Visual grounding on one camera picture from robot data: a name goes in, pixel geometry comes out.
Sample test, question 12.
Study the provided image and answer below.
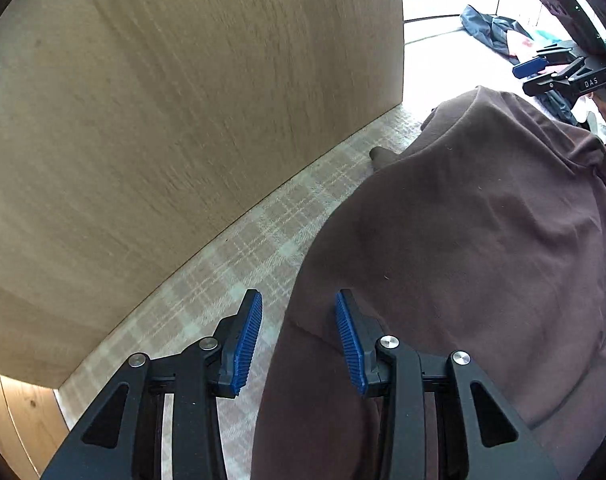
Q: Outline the white garment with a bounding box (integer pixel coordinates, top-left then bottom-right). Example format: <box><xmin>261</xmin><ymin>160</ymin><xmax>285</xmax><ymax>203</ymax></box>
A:
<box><xmin>572</xmin><ymin>97</ymin><xmax>606</xmax><ymax>143</ymax></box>

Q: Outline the dark grey jacket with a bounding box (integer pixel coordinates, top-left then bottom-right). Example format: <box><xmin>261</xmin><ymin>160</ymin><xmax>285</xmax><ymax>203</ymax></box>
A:
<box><xmin>459</xmin><ymin>4</ymin><xmax>534</xmax><ymax>57</ymax></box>

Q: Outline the light laminate wooden board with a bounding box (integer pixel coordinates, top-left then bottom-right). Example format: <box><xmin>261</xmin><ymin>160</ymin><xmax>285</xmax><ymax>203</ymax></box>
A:
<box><xmin>0</xmin><ymin>0</ymin><xmax>406</xmax><ymax>389</ymax></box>

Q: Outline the pink garment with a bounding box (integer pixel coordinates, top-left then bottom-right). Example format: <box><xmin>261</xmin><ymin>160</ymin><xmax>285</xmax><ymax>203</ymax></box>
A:
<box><xmin>508</xmin><ymin>32</ymin><xmax>536</xmax><ymax>58</ymax></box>

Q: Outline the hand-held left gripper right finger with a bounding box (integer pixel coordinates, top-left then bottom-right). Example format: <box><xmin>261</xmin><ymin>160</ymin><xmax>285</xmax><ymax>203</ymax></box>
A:
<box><xmin>335</xmin><ymin>288</ymin><xmax>561</xmax><ymax>480</ymax></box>

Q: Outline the brown sweater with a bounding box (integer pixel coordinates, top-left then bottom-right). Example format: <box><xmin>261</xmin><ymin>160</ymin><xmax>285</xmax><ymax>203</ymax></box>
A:
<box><xmin>253</xmin><ymin>86</ymin><xmax>606</xmax><ymax>480</ymax></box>

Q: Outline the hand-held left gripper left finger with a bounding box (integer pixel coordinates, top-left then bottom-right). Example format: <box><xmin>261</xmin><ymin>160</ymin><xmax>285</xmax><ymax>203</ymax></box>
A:
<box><xmin>40</xmin><ymin>288</ymin><xmax>264</xmax><ymax>480</ymax></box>

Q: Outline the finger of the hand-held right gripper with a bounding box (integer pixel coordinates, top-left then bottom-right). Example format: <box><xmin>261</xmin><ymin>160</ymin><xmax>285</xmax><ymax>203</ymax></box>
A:
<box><xmin>512</xmin><ymin>42</ymin><xmax>578</xmax><ymax>80</ymax></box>
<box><xmin>522</xmin><ymin>57</ymin><xmax>586</xmax><ymax>97</ymax></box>

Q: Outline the pink plaid blanket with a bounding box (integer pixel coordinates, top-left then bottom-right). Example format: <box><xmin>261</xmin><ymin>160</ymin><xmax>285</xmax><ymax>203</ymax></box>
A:
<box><xmin>53</xmin><ymin>105</ymin><xmax>436</xmax><ymax>480</ymax></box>

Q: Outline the pine wood panel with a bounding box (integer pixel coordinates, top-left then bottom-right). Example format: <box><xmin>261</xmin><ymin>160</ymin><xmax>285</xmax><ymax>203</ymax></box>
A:
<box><xmin>0</xmin><ymin>367</ymin><xmax>72</xmax><ymax>480</ymax></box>

